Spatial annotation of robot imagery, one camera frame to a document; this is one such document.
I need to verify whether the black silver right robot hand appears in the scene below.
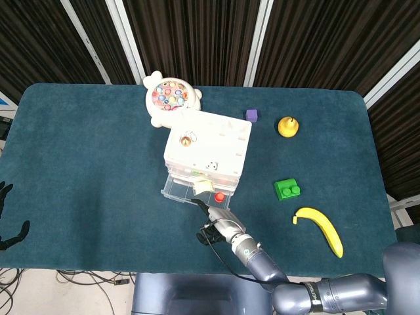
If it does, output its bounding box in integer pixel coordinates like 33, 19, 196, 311
191, 198, 247, 246

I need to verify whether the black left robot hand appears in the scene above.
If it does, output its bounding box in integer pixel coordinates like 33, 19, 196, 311
0, 181, 31, 252

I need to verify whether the clear drawer with red stamp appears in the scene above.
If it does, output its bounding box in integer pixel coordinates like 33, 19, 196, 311
159, 173, 238, 211

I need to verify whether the clear drawer with glue stick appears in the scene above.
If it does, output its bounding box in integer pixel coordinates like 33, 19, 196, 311
165, 163, 241, 180

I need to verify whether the white plastic drawer cabinet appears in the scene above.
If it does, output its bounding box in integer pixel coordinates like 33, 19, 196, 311
163, 110, 253, 186

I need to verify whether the green building block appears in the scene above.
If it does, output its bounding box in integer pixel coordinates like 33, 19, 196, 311
274, 178, 303, 201

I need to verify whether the blue-grey robot torso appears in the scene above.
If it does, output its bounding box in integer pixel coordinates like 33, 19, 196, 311
131, 272, 274, 315

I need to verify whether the small gold bell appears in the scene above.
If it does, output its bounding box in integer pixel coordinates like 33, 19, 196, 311
179, 131, 198, 148

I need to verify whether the yellow toy banana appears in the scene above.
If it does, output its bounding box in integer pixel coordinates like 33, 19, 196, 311
292, 206, 345, 259

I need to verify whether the teal table cloth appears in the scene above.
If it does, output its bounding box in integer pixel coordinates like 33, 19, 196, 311
0, 82, 403, 278

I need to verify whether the yellow toy pear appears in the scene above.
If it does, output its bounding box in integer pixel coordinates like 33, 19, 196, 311
277, 116, 300, 138

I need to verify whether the white fishing game toy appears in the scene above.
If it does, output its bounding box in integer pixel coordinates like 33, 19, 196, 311
142, 70, 203, 129

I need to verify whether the blue white sign board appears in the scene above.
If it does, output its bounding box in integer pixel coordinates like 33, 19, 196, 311
0, 91, 18, 110

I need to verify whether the white metal stand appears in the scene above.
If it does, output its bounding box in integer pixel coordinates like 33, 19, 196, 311
387, 193, 420, 230

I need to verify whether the black pleated curtain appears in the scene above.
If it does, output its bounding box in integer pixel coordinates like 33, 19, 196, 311
0, 0, 420, 201

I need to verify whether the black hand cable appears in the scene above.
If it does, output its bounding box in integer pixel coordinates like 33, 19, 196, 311
202, 221, 296, 286

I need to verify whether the black floor cable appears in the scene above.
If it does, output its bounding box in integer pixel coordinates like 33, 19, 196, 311
0, 267, 135, 315

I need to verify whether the double white frame post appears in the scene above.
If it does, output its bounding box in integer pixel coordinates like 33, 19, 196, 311
104, 0, 148, 85

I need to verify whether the single white frame post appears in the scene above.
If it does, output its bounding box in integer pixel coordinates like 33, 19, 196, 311
60, 0, 112, 85

